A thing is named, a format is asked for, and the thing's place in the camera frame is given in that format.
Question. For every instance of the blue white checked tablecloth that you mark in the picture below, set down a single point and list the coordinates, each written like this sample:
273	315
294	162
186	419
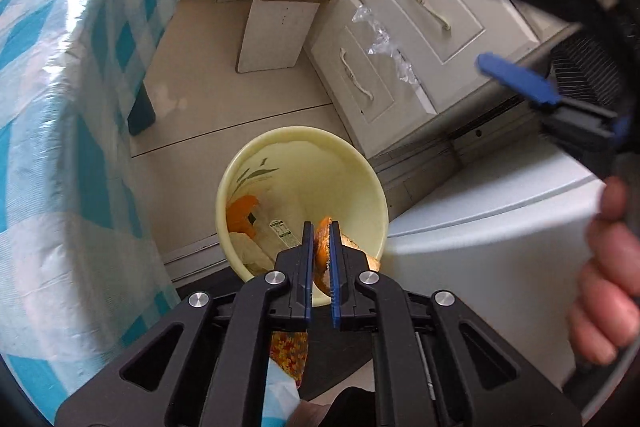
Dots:
75	107

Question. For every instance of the cream cabinet with drawers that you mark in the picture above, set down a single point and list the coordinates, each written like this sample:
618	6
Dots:
500	72

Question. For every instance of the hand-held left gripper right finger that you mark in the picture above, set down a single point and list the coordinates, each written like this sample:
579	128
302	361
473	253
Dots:
335	257

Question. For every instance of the colourful patterned mat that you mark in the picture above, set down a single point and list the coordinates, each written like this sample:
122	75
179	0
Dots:
287	352

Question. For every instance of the pale blue plastic sheet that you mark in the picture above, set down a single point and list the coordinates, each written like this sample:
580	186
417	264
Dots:
280	397

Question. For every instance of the small cream drawer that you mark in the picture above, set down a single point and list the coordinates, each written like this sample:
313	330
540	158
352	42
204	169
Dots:
395	107

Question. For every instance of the large cream drawer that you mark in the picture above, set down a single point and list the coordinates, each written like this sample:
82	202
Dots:
480	22

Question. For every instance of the person's right hand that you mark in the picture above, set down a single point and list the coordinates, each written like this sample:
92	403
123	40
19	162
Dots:
605	287

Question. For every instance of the crumpled clear plastic wrap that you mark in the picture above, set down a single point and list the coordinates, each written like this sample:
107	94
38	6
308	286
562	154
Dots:
380	44

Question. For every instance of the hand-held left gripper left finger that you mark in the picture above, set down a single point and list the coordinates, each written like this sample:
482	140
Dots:
308	257

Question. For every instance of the orange peel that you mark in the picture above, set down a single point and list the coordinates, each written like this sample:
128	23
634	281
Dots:
322	242

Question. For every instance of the orange snack wrapper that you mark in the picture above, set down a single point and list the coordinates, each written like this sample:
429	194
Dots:
240	212

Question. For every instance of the pale yellow plastic bin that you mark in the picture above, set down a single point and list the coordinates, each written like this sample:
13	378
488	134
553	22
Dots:
320	167

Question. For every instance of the white paper tissue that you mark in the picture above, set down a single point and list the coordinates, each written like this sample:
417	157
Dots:
250	252

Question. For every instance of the dark floor mat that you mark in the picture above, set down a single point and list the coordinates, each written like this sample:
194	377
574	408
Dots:
340	367

